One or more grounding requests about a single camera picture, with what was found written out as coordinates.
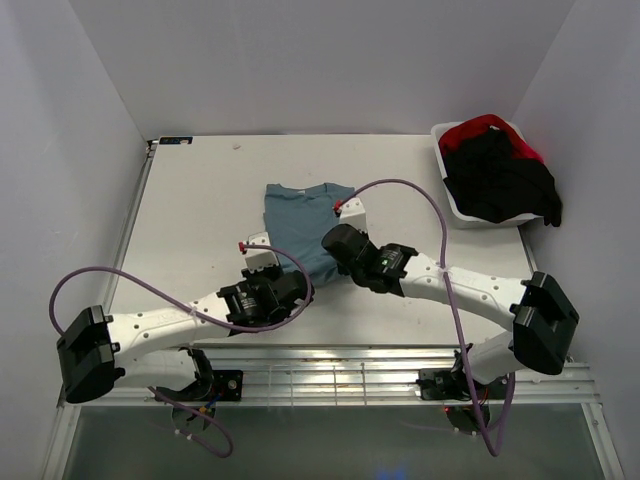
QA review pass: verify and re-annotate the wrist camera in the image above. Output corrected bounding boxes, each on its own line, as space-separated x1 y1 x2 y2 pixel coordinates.
333 197 368 234
239 231 280 273

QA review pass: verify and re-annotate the white perforated plastic basket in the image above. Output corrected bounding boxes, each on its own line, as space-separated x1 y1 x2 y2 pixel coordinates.
430 118 546 231

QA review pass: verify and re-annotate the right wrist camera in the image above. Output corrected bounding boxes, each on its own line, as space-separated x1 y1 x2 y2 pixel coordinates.
333 197 368 234

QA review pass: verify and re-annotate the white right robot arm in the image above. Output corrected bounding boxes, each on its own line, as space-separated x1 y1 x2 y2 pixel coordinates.
321 224 579 400

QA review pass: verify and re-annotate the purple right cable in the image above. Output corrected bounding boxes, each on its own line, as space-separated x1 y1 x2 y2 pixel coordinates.
337 178 517 458

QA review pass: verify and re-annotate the black t shirt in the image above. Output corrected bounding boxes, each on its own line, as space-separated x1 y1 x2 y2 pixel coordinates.
442 130 563 227

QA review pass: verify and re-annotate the blue label sticker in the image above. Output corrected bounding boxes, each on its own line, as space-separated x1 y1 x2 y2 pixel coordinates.
158 136 193 145

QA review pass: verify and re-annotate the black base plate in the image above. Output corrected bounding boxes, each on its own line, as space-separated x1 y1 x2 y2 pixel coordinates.
202 370 244 402
415 369 508 402

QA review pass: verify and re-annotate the red t shirt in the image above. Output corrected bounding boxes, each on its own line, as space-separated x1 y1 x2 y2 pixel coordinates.
438 114 544 164

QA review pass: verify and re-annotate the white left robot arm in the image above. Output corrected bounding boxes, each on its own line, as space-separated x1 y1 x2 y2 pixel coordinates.
56 267 314 404

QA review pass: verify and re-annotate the purple cable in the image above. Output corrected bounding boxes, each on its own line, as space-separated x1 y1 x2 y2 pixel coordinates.
337 178 517 458
48 243 314 459

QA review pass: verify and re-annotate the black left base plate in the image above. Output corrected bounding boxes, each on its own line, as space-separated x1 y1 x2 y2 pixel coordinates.
202 370 244 402

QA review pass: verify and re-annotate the aluminium frame rail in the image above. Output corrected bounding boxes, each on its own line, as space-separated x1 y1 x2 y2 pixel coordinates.
43 347 624 479

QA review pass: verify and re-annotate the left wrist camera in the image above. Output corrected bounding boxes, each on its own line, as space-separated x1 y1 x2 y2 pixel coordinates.
239 231 280 273

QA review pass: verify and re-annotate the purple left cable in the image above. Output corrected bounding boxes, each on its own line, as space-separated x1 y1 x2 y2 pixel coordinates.
48 243 314 459

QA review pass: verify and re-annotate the blue t shirt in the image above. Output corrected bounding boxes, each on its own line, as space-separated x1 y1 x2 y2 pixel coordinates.
263 183 354 287

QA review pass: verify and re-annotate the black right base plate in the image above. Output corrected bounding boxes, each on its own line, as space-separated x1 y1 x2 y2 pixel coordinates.
415 369 508 402

